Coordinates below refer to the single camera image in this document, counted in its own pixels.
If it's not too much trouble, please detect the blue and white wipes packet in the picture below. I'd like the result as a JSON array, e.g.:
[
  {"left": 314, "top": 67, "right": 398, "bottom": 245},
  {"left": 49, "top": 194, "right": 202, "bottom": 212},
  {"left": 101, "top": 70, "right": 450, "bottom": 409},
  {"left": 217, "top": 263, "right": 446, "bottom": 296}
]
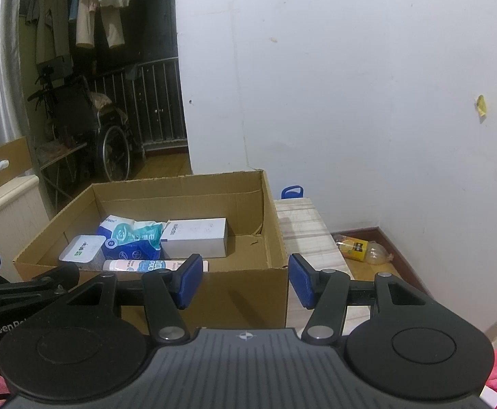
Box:
[{"left": 96, "top": 214, "right": 166, "bottom": 260}]

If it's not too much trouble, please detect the white yogurt cup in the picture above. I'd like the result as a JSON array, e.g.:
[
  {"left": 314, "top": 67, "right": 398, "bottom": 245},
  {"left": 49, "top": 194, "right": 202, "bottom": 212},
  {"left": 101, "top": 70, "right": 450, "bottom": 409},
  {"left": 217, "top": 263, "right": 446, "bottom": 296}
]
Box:
[{"left": 58, "top": 234, "right": 106, "bottom": 270}]

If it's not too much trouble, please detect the white bedside cabinet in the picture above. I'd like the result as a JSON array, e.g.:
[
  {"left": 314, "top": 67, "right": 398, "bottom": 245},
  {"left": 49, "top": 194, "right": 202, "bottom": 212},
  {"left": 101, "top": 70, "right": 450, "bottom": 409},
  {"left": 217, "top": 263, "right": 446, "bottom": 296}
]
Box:
[{"left": 0, "top": 175, "right": 50, "bottom": 282}]

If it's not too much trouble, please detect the plastic orange juice bottle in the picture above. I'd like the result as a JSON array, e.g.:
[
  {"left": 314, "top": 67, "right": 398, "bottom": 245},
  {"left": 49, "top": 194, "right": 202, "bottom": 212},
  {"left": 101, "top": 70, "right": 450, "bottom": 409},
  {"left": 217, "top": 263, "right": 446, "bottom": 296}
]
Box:
[{"left": 333, "top": 233, "right": 394, "bottom": 266}]

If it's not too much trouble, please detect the pink and blue tube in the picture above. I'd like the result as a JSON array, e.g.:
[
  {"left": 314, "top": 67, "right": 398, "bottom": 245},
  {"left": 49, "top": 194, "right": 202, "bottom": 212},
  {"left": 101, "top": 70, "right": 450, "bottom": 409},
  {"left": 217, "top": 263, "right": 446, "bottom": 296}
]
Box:
[{"left": 102, "top": 259, "right": 210, "bottom": 272}]

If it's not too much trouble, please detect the large cardboard box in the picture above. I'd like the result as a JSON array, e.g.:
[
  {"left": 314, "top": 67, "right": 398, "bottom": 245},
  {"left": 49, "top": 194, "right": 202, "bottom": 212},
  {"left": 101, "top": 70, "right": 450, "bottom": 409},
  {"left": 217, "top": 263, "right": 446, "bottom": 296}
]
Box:
[{"left": 13, "top": 169, "right": 289, "bottom": 329}]

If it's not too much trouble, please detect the metal balcony railing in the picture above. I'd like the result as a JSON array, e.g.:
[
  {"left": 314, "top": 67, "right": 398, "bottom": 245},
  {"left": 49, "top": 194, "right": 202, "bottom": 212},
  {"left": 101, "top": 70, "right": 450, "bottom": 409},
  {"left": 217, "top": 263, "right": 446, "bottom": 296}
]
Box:
[{"left": 90, "top": 56, "right": 187, "bottom": 154}]

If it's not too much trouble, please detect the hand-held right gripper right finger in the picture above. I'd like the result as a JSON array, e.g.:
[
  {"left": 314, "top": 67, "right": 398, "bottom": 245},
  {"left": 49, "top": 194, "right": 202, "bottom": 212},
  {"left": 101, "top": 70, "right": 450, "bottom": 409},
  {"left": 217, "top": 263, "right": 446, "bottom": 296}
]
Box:
[{"left": 289, "top": 253, "right": 434, "bottom": 346}]

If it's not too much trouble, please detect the beige hanging coat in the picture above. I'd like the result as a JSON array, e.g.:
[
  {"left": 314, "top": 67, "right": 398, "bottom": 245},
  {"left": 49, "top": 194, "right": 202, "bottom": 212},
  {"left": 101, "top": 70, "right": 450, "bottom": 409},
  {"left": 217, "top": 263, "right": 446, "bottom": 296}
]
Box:
[{"left": 35, "top": 0, "right": 71, "bottom": 66}]

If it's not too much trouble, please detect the black wheelchair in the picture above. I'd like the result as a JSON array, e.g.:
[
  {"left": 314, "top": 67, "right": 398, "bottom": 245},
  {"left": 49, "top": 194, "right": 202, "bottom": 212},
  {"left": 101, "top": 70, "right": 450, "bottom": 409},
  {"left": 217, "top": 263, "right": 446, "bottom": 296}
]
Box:
[{"left": 29, "top": 64, "right": 140, "bottom": 182}]

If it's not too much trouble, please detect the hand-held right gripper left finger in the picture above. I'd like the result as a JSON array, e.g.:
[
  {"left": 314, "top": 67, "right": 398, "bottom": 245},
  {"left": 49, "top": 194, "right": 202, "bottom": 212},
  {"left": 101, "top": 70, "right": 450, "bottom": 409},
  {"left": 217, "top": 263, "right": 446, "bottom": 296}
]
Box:
[{"left": 61, "top": 253, "right": 204, "bottom": 345}]

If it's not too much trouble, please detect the folding metal-frame table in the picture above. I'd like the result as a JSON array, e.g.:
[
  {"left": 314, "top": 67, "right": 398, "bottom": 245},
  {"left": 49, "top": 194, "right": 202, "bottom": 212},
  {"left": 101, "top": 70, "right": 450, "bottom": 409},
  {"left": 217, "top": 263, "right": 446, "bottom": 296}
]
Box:
[{"left": 37, "top": 141, "right": 89, "bottom": 214}]

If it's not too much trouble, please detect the white rectangular box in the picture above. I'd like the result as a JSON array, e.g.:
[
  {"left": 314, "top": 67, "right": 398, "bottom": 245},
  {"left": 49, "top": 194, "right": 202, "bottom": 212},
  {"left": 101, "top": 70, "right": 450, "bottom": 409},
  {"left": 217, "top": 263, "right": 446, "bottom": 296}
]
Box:
[{"left": 162, "top": 217, "right": 228, "bottom": 258}]

